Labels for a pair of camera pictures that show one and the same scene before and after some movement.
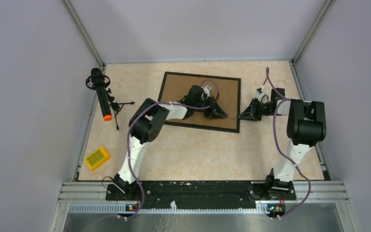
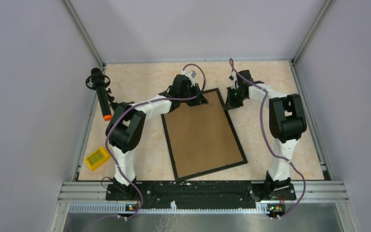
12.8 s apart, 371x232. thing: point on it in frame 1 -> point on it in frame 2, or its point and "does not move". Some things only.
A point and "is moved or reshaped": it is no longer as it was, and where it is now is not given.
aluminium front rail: (308, 192) does not move
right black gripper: (250, 113) -> (229, 104)
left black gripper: (214, 110) -> (200, 98)
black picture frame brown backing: (176, 86) is moved or reshaped
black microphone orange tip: (97, 80) does not move
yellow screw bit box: (97, 158) does not move
